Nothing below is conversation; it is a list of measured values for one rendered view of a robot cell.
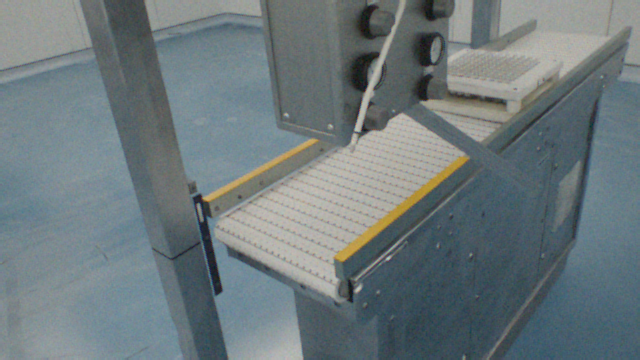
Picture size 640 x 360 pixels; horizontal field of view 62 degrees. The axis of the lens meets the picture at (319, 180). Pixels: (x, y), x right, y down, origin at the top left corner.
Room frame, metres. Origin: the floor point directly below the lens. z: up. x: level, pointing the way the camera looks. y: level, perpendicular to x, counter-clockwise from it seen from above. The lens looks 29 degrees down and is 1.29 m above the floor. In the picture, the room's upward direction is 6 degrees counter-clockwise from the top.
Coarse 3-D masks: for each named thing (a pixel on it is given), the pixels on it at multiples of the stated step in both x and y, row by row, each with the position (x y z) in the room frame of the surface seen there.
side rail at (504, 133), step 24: (600, 48) 1.32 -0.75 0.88; (576, 72) 1.17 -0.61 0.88; (552, 96) 1.06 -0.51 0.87; (528, 120) 0.97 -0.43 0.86; (504, 144) 0.89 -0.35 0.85; (432, 192) 0.70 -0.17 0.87; (408, 216) 0.65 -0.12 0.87; (384, 240) 0.61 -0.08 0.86; (336, 264) 0.55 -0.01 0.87; (360, 264) 0.57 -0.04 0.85
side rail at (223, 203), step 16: (512, 32) 1.56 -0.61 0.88; (528, 32) 1.64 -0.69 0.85; (480, 48) 1.43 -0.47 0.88; (496, 48) 1.48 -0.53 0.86; (320, 144) 0.93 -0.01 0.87; (288, 160) 0.86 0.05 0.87; (304, 160) 0.89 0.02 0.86; (256, 176) 0.80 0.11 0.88; (272, 176) 0.83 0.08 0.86; (240, 192) 0.78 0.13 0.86; (256, 192) 0.80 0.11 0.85; (208, 208) 0.73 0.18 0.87; (224, 208) 0.75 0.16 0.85
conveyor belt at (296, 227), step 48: (528, 48) 1.51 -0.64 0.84; (576, 48) 1.46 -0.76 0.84; (384, 144) 0.96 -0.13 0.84; (432, 144) 0.93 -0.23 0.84; (288, 192) 0.80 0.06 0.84; (336, 192) 0.78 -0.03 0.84; (384, 192) 0.77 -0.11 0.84; (240, 240) 0.69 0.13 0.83; (288, 240) 0.66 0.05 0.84; (336, 240) 0.64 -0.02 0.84; (336, 288) 0.56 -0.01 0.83
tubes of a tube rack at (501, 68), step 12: (456, 60) 1.20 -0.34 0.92; (468, 60) 1.20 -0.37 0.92; (480, 60) 1.18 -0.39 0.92; (492, 60) 1.17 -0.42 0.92; (504, 60) 1.17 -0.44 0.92; (516, 60) 1.16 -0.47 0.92; (528, 60) 1.15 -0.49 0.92; (540, 60) 1.15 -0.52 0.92; (456, 72) 1.12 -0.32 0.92; (468, 72) 1.11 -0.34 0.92; (480, 72) 1.10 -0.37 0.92; (492, 72) 1.10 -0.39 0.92; (504, 72) 1.08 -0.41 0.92; (516, 72) 1.08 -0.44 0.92; (468, 96) 1.10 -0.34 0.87; (480, 96) 1.07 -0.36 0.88
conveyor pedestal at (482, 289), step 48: (576, 144) 1.41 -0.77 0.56; (576, 192) 1.48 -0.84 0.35; (480, 240) 0.96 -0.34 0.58; (528, 240) 1.19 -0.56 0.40; (576, 240) 1.52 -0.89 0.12; (432, 288) 0.81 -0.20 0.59; (480, 288) 0.98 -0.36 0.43; (528, 288) 1.23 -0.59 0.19; (336, 336) 0.73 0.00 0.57; (384, 336) 0.68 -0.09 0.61; (432, 336) 0.81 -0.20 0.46; (480, 336) 0.99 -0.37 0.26
